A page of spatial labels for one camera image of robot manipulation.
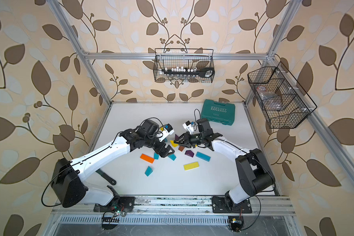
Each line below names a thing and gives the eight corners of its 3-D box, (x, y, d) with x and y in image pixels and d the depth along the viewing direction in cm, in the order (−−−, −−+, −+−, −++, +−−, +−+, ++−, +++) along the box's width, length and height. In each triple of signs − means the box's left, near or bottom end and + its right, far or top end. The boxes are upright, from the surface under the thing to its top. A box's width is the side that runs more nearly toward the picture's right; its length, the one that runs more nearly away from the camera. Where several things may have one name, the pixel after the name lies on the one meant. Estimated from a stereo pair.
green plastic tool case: (198, 119, 111) (198, 115, 108) (202, 101, 124) (202, 97, 120) (233, 126, 107) (235, 122, 104) (233, 107, 120) (235, 103, 116)
